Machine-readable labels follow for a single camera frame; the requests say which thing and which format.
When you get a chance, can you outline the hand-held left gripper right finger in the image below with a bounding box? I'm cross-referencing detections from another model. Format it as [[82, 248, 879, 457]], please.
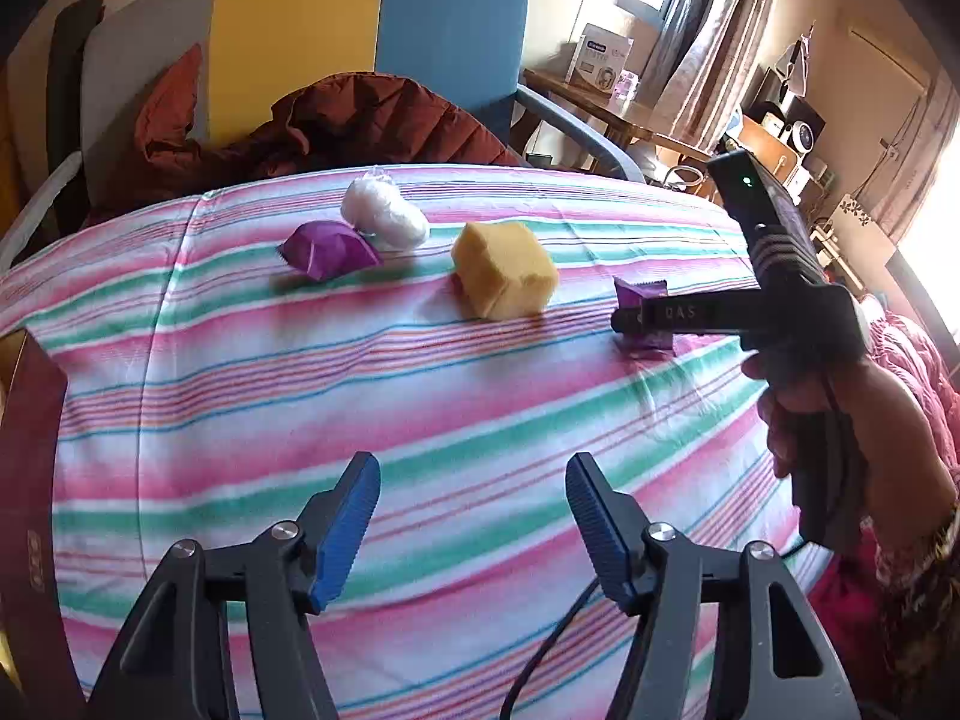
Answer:
[[565, 452, 863, 720]]

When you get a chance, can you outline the person's right forearm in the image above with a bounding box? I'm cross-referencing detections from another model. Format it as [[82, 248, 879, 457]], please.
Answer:
[[855, 499, 960, 720]]

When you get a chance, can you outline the pink quilted clothing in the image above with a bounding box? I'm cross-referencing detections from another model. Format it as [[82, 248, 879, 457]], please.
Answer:
[[862, 296, 960, 466]]

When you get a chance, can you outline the small purple packet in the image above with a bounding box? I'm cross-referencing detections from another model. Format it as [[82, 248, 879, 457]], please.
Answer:
[[611, 276, 676, 357]]

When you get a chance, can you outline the wooden side cabinet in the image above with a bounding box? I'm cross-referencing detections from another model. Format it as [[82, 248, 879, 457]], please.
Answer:
[[724, 116, 815, 203]]

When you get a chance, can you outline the white round speaker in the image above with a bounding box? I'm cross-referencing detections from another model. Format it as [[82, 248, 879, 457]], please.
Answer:
[[778, 122, 817, 158]]

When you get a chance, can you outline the pink green striped bedsheet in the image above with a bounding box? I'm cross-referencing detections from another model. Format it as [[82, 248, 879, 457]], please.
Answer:
[[0, 163, 833, 720]]

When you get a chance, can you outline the wooden desk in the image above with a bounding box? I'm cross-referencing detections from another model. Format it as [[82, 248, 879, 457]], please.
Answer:
[[521, 67, 721, 166]]

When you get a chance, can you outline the grey yellow blue chair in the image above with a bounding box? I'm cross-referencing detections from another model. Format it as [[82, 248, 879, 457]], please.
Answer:
[[0, 0, 646, 271]]

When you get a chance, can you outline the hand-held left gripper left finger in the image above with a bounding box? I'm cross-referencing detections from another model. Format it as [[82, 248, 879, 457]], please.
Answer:
[[88, 451, 382, 720]]

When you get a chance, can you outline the gold storage box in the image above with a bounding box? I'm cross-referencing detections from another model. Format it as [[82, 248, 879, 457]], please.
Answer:
[[0, 330, 87, 720]]

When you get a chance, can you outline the dark red padded jacket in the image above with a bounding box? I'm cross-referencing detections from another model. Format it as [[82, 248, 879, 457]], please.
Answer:
[[90, 45, 526, 222]]

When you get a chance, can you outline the large purple packet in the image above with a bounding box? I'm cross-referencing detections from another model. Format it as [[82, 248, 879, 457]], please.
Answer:
[[277, 220, 383, 282]]

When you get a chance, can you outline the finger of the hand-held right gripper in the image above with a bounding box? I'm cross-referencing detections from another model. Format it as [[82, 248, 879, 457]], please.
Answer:
[[610, 292, 758, 338]]

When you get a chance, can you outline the black cushion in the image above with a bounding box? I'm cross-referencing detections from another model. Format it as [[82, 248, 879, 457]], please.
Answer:
[[45, 0, 106, 218]]

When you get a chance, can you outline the white carton box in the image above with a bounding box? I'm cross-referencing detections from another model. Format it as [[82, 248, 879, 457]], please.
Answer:
[[564, 22, 635, 89]]

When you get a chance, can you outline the person's right hand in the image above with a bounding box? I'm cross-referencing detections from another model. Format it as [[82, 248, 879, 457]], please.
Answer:
[[741, 352, 960, 541]]

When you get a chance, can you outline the beige curtain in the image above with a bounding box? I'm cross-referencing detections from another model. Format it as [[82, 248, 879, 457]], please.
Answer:
[[637, 0, 788, 143]]

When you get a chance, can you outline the yellow sponge block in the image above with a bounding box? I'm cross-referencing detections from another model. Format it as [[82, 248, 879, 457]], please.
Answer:
[[450, 221, 561, 321]]

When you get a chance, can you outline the white plastic bag bundle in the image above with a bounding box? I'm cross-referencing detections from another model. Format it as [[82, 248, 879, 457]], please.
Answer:
[[341, 169, 431, 250]]

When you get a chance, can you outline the black cable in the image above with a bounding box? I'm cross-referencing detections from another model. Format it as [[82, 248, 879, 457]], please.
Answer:
[[499, 536, 826, 720]]

